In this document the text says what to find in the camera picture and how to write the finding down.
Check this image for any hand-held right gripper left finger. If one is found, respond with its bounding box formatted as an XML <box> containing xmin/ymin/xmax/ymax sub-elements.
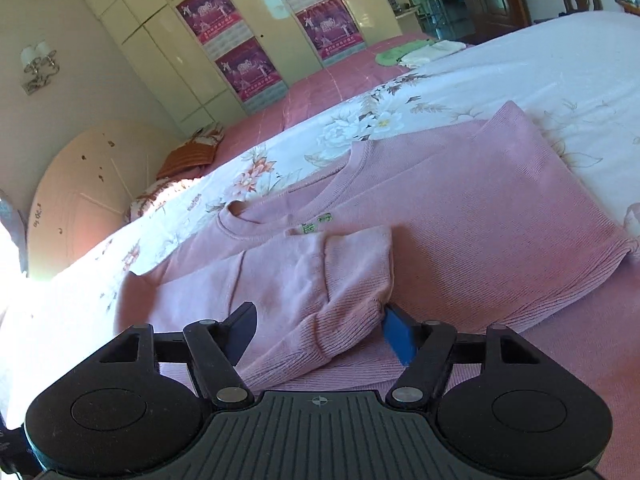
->
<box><xmin>95</xmin><ymin>301</ymin><xmax>258</xmax><ymax>408</ymax></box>

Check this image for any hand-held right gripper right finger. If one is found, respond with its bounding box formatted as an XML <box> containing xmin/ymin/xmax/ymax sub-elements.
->
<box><xmin>382</xmin><ymin>302</ymin><xmax>543</xmax><ymax>407</ymax></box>

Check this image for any pink knit sweater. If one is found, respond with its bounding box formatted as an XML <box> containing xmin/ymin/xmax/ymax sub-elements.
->
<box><xmin>120</xmin><ymin>101</ymin><xmax>640</xmax><ymax>393</ymax></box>

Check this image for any orange striped pillow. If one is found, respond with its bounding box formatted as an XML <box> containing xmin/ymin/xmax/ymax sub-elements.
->
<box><xmin>156</xmin><ymin>140</ymin><xmax>218</xmax><ymax>181</ymax></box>

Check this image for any cream headboard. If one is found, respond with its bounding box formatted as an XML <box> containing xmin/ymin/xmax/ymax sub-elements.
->
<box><xmin>26</xmin><ymin>120</ymin><xmax>186</xmax><ymax>278</ymax></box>

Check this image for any green cloth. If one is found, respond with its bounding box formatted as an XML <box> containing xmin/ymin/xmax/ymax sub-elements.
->
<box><xmin>376</xmin><ymin>45</ymin><xmax>426</xmax><ymax>67</ymax></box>

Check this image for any white cloth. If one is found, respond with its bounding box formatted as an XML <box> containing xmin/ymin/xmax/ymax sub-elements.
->
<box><xmin>400</xmin><ymin>40</ymin><xmax>468</xmax><ymax>68</ymax></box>

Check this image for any cream wardrobe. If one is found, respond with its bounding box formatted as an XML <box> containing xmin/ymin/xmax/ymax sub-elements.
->
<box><xmin>67</xmin><ymin>0</ymin><xmax>396</xmax><ymax>126</ymax></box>

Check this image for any white floral bed sheet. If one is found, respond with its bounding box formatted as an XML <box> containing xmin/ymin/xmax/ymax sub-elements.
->
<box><xmin>0</xmin><ymin>10</ymin><xmax>640</xmax><ymax>411</ymax></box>

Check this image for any purple wall poster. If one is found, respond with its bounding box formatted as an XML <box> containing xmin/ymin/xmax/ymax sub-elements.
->
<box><xmin>215</xmin><ymin>37</ymin><xmax>291</xmax><ymax>111</ymax></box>
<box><xmin>176</xmin><ymin>0</ymin><xmax>251</xmax><ymax>56</ymax></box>
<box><xmin>295</xmin><ymin>0</ymin><xmax>366</xmax><ymax>63</ymax></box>

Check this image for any wall lamp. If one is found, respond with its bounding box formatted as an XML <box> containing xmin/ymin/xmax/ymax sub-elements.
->
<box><xmin>20</xmin><ymin>44</ymin><xmax>58</xmax><ymax>96</ymax></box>

